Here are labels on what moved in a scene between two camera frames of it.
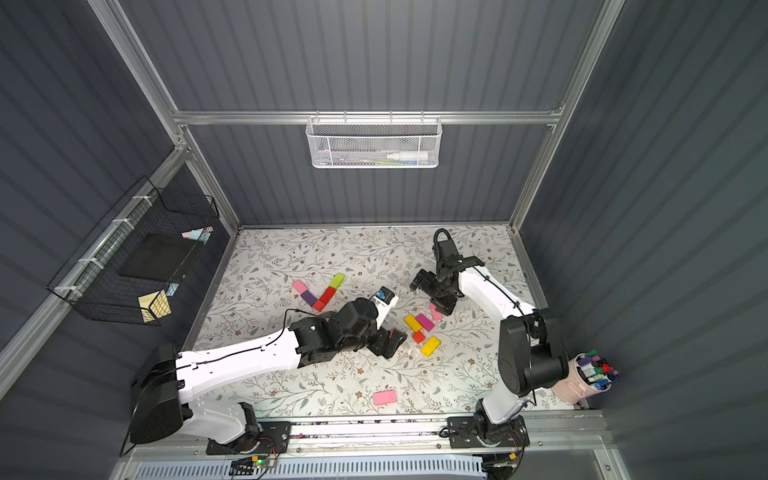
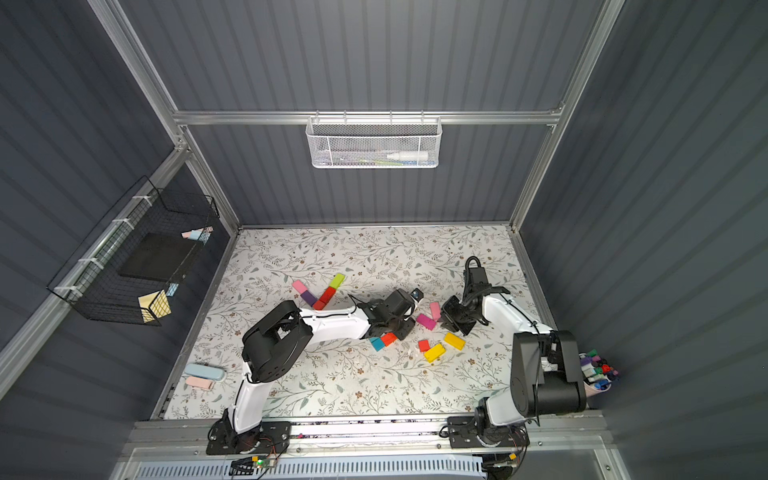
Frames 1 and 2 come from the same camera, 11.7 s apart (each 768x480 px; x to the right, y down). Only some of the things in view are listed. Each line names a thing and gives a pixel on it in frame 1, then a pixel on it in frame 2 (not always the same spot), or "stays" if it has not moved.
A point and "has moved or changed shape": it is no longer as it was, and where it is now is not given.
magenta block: (425, 322) stays
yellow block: (413, 323) has moved or changed shape
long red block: (328, 295) stays
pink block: (435, 313) stays
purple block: (309, 298) stays
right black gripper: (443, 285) to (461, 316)
